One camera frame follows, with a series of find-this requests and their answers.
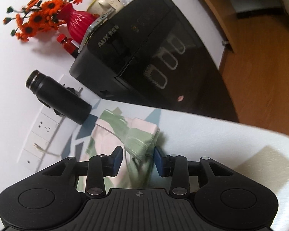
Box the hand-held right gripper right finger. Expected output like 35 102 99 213
154 147 242 196

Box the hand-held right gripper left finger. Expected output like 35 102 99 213
40 146 124 198

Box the green pink patterned garment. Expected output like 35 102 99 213
87 109 165 188

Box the teal white geometric sheet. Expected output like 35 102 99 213
60 101 163 188

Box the black power plug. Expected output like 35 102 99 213
64 87 81 99

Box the black thermos bottle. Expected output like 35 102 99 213
26 70 92 125

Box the black countertop appliance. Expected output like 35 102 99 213
69 0 239 123

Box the red capped bottle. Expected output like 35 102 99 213
56 34 80 59

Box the silver flat device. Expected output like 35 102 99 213
77 9 116 53

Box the red ribbed vase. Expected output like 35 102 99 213
56 3 99 42

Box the cream mug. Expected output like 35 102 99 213
87 0 125 17

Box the red vase with orange flowers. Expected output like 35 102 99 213
3 0 88 43

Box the white wall socket panel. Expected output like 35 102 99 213
17 74 87 172

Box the wooden furniture frame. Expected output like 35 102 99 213
188 0 238 53

